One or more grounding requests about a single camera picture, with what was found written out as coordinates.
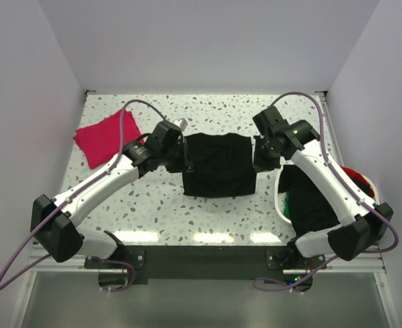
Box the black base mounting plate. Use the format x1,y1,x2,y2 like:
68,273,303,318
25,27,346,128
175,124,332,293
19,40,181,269
84,245,325,286

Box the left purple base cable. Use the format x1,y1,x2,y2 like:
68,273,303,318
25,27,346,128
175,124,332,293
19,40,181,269
84,258,141,292

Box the green garment in basket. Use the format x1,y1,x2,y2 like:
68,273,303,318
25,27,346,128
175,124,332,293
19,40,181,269
283,192,290,219

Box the black t shirt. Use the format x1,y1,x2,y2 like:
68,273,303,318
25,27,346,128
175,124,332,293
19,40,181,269
182,133,256,198

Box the white laundry basket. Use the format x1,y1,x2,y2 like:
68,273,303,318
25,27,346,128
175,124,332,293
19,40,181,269
272,165,382,240

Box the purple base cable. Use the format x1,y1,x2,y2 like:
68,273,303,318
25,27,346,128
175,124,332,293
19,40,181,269
253,254,342,292
84,258,141,292

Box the black clothes in basket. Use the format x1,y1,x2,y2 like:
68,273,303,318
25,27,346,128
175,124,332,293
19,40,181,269
276,165,376,236

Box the aluminium frame rail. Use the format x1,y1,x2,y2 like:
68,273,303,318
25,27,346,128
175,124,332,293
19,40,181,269
27,245,386,274

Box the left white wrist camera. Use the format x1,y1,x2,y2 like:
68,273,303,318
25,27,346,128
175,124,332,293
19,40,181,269
173,118,188,132

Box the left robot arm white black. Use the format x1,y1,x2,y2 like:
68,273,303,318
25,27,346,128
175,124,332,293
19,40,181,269
31,119,193,268

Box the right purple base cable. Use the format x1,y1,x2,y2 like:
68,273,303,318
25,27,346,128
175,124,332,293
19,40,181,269
253,254,342,292

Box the folded pink red t shirt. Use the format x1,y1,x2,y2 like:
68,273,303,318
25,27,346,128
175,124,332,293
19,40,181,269
72,107,142,170

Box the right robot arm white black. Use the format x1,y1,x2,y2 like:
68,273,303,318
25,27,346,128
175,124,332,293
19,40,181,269
253,106,394,269

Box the red garment in basket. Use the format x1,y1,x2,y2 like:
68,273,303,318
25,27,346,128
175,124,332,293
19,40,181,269
343,167,375,198

